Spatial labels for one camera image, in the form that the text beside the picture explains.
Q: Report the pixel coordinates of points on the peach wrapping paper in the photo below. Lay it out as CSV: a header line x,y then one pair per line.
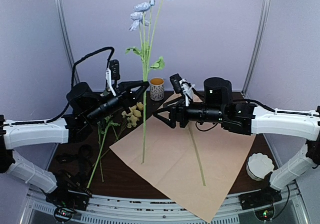
x,y
149,151

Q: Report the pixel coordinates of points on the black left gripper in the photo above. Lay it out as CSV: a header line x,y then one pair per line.
x,y
127,97

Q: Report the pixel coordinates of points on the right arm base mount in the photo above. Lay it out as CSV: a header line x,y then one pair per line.
x,y
262,202

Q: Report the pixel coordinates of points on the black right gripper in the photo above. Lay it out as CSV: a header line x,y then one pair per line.
x,y
174,111

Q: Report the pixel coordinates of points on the patterned cup yellow inside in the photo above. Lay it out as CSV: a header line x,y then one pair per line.
x,y
157,89

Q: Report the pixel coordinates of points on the right aluminium frame post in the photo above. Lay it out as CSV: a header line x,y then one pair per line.
x,y
264,14

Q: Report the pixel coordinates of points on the white scalloped bowl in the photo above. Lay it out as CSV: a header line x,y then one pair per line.
x,y
258,166

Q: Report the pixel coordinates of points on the aluminium front rail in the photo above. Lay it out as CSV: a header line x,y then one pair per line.
x,y
107,209

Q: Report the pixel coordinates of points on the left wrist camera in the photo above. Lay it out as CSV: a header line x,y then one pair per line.
x,y
112,76

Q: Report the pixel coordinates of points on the pink fake flower stem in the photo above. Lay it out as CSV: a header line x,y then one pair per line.
x,y
188,167

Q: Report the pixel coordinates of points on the black printed ribbon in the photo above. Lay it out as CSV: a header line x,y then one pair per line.
x,y
82,157

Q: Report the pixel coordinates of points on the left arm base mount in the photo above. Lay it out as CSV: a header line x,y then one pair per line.
x,y
67,198

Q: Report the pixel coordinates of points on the yellow fake flower stem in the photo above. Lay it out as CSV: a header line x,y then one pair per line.
x,y
102,128

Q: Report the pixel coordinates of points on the cream fake flower bunch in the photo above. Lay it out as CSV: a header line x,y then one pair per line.
x,y
129,120

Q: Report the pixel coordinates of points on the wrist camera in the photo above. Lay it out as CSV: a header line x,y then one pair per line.
x,y
112,76
183,87

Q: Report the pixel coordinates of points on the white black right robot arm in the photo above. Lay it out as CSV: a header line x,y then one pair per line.
x,y
247,117

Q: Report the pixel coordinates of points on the left aluminium frame post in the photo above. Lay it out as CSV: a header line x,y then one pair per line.
x,y
64,31

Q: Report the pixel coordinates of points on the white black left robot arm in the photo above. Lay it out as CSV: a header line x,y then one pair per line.
x,y
84,109

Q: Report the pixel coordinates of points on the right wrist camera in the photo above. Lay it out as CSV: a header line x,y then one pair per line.
x,y
183,87

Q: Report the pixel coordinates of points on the aluminium frame post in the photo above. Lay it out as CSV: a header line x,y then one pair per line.
x,y
64,31
264,14

